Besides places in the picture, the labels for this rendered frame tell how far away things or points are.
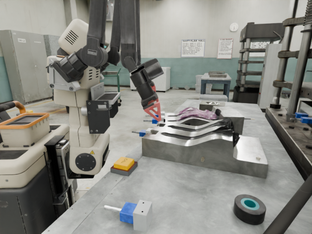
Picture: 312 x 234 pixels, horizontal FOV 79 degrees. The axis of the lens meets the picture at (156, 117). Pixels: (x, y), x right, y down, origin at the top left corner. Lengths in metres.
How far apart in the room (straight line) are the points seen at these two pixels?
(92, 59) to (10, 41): 5.74
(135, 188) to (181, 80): 7.61
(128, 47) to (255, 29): 4.79
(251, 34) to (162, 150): 4.76
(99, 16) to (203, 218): 0.72
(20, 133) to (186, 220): 0.85
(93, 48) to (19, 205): 0.75
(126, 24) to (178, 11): 7.63
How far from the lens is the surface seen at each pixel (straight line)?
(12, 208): 1.12
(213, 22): 8.13
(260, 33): 5.41
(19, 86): 6.47
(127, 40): 0.74
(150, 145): 0.85
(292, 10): 2.07
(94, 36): 0.76
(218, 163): 0.81
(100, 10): 0.78
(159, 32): 8.41
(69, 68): 0.78
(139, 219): 0.54
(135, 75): 0.74
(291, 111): 1.68
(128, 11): 0.76
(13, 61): 6.47
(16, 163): 1.00
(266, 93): 5.19
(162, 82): 7.47
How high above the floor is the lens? 1.22
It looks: 17 degrees down
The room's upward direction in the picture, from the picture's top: straight up
